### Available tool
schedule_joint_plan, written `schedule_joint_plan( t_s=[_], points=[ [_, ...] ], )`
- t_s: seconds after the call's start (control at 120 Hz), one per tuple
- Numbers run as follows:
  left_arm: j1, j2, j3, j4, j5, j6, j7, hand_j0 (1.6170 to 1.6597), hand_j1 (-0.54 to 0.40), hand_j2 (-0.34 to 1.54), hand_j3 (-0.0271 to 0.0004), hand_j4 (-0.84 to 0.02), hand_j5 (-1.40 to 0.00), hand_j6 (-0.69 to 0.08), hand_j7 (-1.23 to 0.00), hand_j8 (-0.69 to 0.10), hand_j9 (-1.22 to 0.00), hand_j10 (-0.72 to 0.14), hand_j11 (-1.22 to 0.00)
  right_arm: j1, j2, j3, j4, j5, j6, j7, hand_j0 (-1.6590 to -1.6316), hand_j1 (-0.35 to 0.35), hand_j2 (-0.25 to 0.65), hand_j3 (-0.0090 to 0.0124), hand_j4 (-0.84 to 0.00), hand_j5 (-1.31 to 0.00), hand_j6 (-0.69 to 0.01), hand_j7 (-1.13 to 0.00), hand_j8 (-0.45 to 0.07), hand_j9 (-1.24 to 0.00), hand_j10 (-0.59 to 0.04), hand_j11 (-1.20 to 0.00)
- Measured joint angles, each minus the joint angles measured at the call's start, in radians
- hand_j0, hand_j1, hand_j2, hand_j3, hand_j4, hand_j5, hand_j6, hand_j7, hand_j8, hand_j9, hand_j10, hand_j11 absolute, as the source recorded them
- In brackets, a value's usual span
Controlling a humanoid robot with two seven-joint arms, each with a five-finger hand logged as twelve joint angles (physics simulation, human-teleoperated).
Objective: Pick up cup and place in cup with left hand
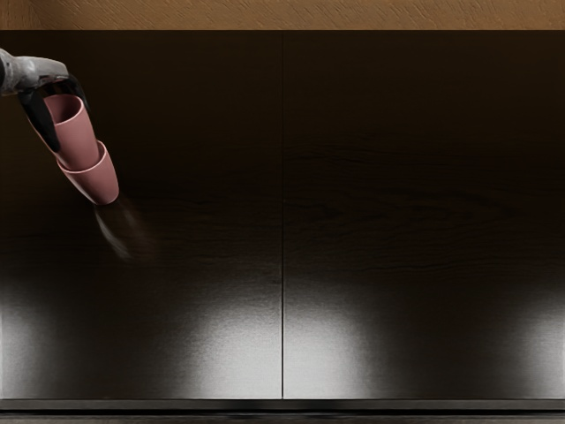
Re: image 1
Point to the pink cup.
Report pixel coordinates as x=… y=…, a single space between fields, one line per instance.
x=75 y=132
x=98 y=181

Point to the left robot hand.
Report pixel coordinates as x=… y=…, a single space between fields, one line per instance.
x=32 y=70

